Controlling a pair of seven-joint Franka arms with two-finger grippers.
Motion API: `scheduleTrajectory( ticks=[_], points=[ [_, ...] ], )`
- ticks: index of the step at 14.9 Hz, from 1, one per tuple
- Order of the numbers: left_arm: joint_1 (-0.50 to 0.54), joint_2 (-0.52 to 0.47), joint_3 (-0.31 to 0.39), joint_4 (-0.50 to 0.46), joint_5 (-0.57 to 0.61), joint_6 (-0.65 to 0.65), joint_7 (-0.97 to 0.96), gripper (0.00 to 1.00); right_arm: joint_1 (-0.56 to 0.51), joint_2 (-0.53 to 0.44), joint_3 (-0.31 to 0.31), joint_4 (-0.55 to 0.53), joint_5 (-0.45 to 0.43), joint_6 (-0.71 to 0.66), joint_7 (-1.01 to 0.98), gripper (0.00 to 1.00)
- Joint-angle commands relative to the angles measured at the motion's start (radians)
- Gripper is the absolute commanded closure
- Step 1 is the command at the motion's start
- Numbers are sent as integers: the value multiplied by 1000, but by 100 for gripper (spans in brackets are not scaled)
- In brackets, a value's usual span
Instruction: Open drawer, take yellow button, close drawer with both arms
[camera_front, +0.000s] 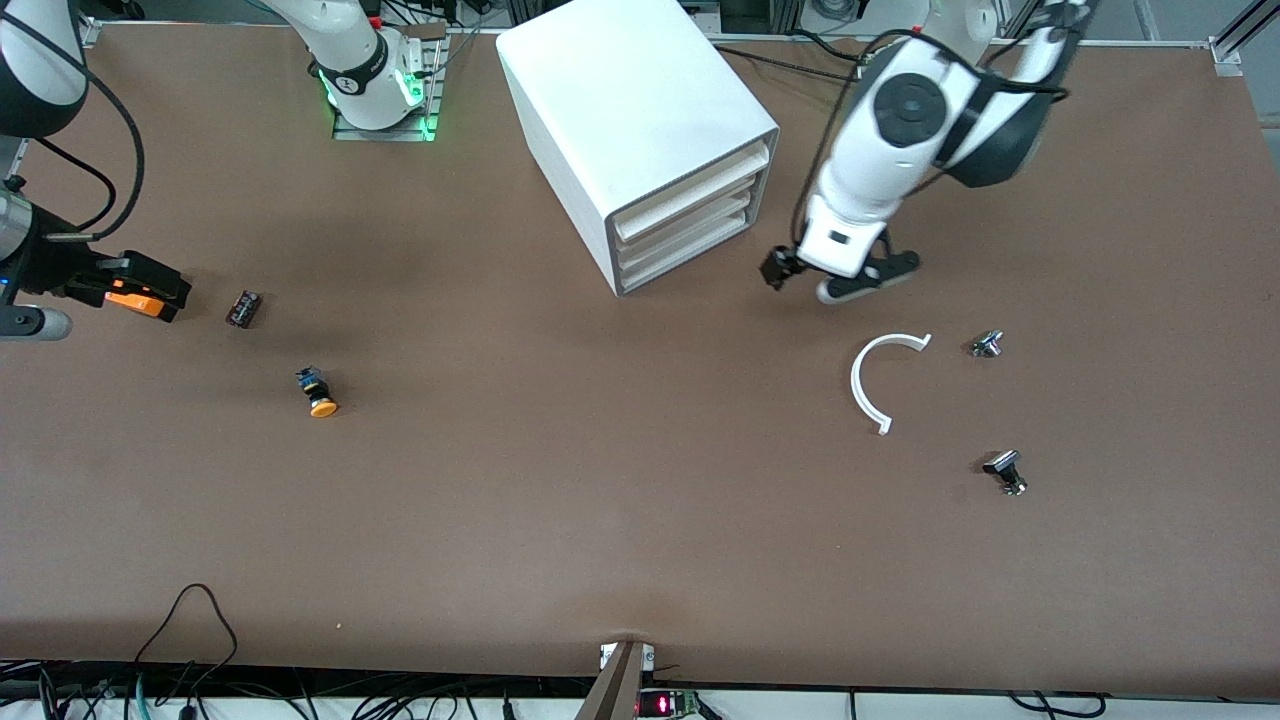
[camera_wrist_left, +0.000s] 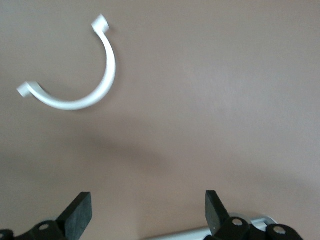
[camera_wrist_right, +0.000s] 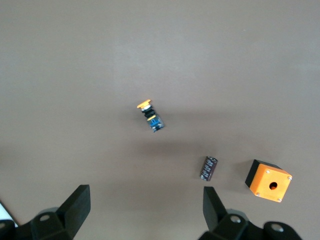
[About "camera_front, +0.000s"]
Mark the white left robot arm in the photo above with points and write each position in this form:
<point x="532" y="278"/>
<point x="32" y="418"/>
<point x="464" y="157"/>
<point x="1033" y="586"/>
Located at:
<point x="880" y="150"/>

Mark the dark cylindrical capacitor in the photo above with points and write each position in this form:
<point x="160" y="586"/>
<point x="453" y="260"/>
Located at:
<point x="244" y="308"/>

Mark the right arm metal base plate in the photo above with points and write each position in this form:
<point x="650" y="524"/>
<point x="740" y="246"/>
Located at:
<point x="385" y="134"/>

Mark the brown wooden post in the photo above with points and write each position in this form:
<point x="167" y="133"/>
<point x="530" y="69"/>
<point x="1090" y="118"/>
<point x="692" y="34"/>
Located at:
<point x="615" y="690"/>

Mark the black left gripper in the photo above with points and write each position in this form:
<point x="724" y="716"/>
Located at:
<point x="778" y="268"/>

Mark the white drawer cabinet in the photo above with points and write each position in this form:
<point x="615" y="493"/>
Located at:
<point x="620" y="100"/>

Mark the black headed metal bolt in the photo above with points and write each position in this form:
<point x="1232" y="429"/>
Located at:
<point x="1003" y="465"/>

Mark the white curved plastic clamp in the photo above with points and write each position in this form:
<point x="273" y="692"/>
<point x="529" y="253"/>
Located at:
<point x="856" y="385"/>

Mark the orange button enclosure box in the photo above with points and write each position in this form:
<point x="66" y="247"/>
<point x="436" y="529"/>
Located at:
<point x="135" y="302"/>

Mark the white plastic drawer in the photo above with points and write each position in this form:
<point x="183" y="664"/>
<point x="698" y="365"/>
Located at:
<point x="700" y="225"/>
<point x="690" y="195"/>
<point x="700" y="252"/>

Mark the small device with red display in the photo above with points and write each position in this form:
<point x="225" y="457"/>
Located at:
<point x="665" y="705"/>

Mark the aluminium frame profile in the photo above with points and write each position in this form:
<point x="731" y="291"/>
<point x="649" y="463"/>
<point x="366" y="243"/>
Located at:
<point x="1225" y="55"/>
<point x="88" y="30"/>

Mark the orange mushroom push button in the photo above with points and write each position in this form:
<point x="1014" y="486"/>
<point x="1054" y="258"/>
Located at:
<point x="322" y="402"/>

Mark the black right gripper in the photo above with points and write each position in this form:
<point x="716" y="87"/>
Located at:
<point x="62" y="270"/>

